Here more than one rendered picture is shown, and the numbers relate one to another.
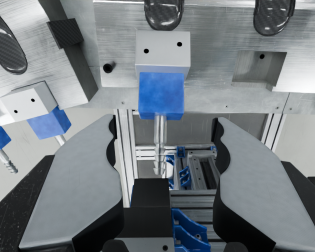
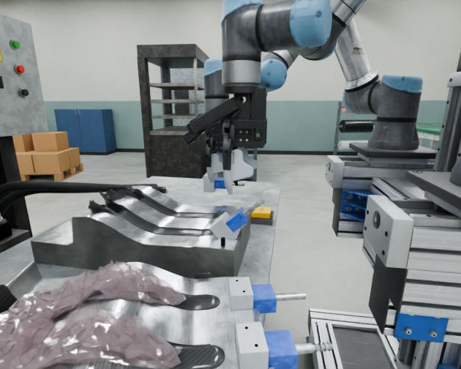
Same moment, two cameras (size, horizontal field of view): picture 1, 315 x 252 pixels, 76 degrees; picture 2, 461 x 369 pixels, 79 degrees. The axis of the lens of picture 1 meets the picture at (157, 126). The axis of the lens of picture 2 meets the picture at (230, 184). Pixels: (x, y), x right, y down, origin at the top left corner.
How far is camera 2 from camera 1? 0.60 m
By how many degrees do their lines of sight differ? 81
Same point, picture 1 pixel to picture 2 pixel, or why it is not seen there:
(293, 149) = not seen: hidden behind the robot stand
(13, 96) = (232, 288)
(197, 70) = not seen: hidden behind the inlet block
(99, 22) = (203, 245)
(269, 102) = (266, 236)
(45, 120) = (257, 289)
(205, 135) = not seen: outside the picture
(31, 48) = (205, 290)
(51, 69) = (221, 285)
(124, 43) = (214, 241)
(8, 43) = (197, 303)
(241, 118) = (347, 349)
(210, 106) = (268, 254)
